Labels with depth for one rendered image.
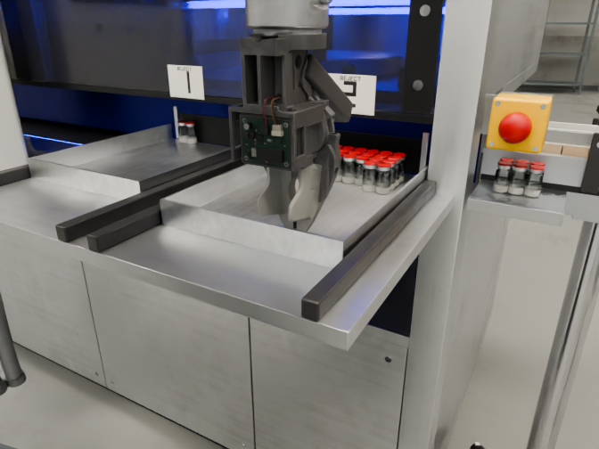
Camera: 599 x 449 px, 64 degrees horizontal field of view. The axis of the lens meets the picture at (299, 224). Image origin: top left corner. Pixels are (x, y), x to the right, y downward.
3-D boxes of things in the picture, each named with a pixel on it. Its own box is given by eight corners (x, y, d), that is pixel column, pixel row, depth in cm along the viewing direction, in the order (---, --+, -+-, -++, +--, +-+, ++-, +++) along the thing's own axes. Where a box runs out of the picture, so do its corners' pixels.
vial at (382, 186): (378, 189, 75) (380, 161, 73) (391, 191, 74) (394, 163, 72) (373, 193, 74) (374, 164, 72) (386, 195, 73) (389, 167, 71)
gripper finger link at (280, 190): (249, 247, 51) (245, 163, 47) (278, 227, 56) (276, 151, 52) (274, 253, 50) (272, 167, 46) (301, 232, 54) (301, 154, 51)
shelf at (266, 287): (156, 144, 112) (155, 136, 111) (463, 193, 80) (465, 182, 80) (-72, 209, 73) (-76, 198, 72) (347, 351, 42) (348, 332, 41)
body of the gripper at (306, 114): (229, 167, 46) (220, 34, 42) (275, 148, 53) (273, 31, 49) (298, 179, 43) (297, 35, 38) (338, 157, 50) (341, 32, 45)
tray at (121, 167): (171, 139, 109) (169, 123, 107) (267, 152, 97) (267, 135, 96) (31, 178, 81) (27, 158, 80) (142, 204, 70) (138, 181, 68)
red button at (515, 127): (499, 137, 67) (504, 109, 66) (529, 141, 66) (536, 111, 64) (495, 142, 64) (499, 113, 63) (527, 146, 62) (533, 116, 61)
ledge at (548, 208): (482, 185, 84) (484, 175, 83) (565, 197, 78) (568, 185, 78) (465, 210, 73) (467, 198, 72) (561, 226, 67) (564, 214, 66)
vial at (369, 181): (365, 187, 76) (366, 159, 75) (378, 189, 75) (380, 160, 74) (359, 191, 75) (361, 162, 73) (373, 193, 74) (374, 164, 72)
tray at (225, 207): (292, 163, 90) (292, 144, 89) (430, 184, 78) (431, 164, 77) (162, 224, 63) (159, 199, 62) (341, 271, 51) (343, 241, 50)
